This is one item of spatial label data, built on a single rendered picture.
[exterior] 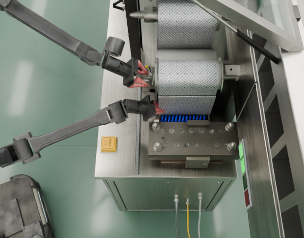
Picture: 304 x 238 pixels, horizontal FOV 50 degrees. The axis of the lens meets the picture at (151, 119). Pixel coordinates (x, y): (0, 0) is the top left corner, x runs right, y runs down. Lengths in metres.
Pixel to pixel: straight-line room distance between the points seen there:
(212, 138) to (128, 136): 0.41
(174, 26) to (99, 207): 1.50
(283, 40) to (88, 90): 2.13
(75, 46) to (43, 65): 1.84
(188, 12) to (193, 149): 0.57
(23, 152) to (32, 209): 1.02
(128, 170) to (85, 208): 0.98
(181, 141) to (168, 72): 0.33
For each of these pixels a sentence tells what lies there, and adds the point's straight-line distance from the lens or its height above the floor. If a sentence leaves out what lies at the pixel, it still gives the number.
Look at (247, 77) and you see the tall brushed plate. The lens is 1.24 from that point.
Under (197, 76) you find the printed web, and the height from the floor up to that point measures 1.30.
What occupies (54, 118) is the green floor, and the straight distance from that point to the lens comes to 2.77.
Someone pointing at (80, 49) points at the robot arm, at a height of 1.40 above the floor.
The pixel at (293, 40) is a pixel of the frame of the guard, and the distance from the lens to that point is 0.94.
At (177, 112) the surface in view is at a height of 1.05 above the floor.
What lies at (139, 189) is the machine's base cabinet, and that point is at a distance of 1.75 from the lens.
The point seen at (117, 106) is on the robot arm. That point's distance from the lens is 1.30.
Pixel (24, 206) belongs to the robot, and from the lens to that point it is 2.33.
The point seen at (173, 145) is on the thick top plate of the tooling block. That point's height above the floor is 1.03.
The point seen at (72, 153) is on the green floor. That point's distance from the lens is 2.60.
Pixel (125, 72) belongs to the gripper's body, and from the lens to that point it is 1.28.
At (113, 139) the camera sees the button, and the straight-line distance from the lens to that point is 1.57.
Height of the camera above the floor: 2.35
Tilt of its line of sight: 63 degrees down
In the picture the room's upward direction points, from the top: 3 degrees counter-clockwise
